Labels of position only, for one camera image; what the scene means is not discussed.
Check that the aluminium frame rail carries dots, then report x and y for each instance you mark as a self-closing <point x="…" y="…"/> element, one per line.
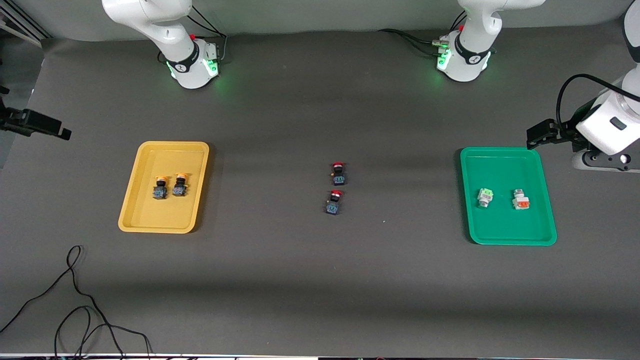
<point x="20" y="22"/>

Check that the white switch green label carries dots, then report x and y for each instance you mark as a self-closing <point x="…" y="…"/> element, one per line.
<point x="485" y="196"/>

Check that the white switch orange label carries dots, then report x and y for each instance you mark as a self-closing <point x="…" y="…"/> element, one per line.
<point x="521" y="201"/>

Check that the green plastic tray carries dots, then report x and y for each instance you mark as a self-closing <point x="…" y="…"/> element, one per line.
<point x="505" y="225"/>

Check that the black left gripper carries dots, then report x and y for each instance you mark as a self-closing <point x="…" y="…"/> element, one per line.
<point x="564" y="134"/>

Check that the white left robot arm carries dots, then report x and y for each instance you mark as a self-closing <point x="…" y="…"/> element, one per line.
<point x="615" y="125"/>

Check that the red push button switch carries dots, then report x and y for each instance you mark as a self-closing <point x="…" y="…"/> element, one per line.
<point x="339" y="178"/>
<point x="333" y="206"/>

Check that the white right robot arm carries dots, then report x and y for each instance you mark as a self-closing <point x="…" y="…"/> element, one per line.
<point x="150" y="15"/>

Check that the yellow plastic tray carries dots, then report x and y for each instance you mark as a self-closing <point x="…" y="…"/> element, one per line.
<point x="165" y="215"/>

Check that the yellow push button switch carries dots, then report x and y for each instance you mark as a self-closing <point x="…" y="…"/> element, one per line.
<point x="179" y="190"/>
<point x="159" y="192"/>

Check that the dark grey table cover sheet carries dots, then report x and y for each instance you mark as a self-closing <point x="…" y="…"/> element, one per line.
<point x="320" y="280"/>

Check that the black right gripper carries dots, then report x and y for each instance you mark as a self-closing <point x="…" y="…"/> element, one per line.
<point x="19" y="121"/>

